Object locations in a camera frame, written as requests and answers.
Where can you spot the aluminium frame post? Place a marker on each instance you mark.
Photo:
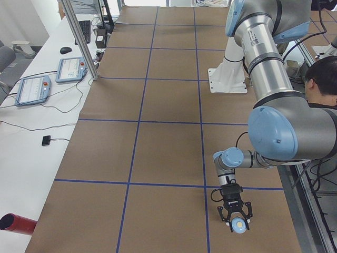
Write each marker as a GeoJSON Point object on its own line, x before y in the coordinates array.
{"type": "Point", "coordinates": [79, 37]}

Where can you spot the blue teach pendant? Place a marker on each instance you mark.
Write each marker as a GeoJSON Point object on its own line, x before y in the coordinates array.
{"type": "Point", "coordinates": [71, 70]}
{"type": "Point", "coordinates": [33, 90]}

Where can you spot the person in black shirt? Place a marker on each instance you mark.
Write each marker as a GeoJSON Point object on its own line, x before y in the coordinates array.
{"type": "Point", "coordinates": [320, 83]}

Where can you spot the small black puck device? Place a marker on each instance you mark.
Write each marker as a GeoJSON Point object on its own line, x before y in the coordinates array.
{"type": "Point", "coordinates": [46, 140]}

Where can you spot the red cylinder tube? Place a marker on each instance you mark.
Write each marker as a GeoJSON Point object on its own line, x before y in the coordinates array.
{"type": "Point", "coordinates": [18, 224]}

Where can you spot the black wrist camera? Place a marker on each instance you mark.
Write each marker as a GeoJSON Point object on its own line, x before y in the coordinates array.
{"type": "Point", "coordinates": [231, 191]}

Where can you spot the black computer mouse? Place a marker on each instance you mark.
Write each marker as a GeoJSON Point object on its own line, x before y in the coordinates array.
{"type": "Point", "coordinates": [65, 50]}

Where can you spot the far blue teach pendant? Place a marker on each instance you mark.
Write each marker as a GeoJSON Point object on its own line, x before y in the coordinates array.
{"type": "Point", "coordinates": [71, 70]}

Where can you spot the black keyboard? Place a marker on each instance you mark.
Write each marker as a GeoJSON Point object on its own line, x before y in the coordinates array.
{"type": "Point", "coordinates": [86, 30]}

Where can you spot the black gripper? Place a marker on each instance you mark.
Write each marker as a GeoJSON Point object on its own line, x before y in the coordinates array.
{"type": "Point", "coordinates": [233, 204]}

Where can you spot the black monitor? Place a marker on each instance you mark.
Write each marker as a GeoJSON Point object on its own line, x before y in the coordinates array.
{"type": "Point", "coordinates": [106, 20]}

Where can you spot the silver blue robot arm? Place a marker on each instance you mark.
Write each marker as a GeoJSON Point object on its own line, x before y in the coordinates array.
{"type": "Point", "coordinates": [282, 127]}

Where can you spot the near blue teach pendant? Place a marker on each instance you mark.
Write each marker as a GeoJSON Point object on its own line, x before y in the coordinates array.
{"type": "Point", "coordinates": [33, 90]}

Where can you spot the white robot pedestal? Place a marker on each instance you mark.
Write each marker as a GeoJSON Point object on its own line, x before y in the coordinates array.
{"type": "Point", "coordinates": [229, 76]}

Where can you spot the blue bell with cream button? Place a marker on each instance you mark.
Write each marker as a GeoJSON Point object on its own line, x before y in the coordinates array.
{"type": "Point", "coordinates": [238, 225]}

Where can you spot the black box with label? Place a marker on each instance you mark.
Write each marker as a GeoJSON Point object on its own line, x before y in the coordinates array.
{"type": "Point", "coordinates": [101, 38]}

